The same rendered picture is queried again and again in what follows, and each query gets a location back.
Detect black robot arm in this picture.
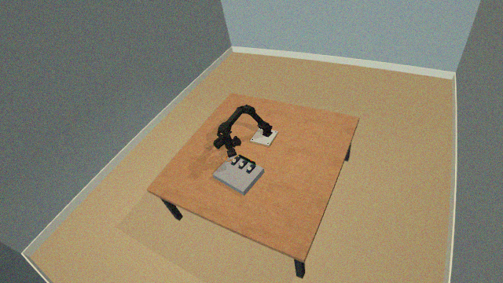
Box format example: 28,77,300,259
213,105,273,149

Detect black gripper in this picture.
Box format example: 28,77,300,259
225,138,237,158

